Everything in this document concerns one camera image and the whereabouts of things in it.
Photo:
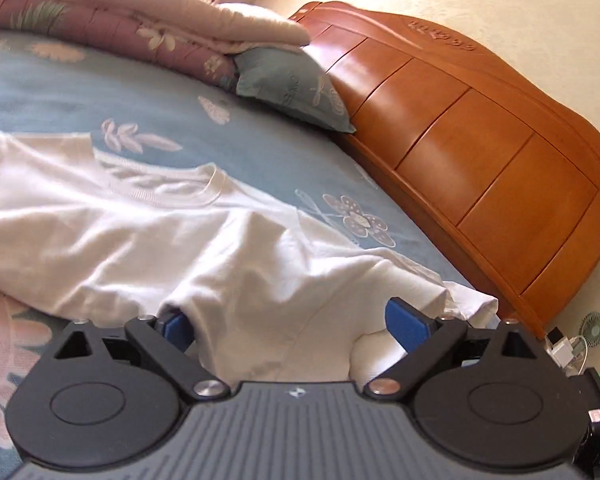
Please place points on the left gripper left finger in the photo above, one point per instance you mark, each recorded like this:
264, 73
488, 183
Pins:
161, 342

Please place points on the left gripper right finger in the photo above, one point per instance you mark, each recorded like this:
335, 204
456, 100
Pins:
426, 342

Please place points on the white printed sweatshirt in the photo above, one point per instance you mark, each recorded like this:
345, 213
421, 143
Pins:
273, 293

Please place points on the white charger plug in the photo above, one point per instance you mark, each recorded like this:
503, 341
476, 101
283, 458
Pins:
569, 353

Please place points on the small green fan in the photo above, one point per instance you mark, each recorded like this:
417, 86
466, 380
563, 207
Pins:
590, 329

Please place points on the wooden headboard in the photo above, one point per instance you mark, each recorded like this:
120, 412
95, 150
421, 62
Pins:
503, 179

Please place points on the blue patterned bed sheet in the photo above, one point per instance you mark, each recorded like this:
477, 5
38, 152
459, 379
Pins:
142, 112

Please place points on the green flower pillow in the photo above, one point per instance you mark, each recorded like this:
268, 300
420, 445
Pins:
294, 84

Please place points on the pink floral folded quilt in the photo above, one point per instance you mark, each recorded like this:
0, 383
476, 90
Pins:
196, 38

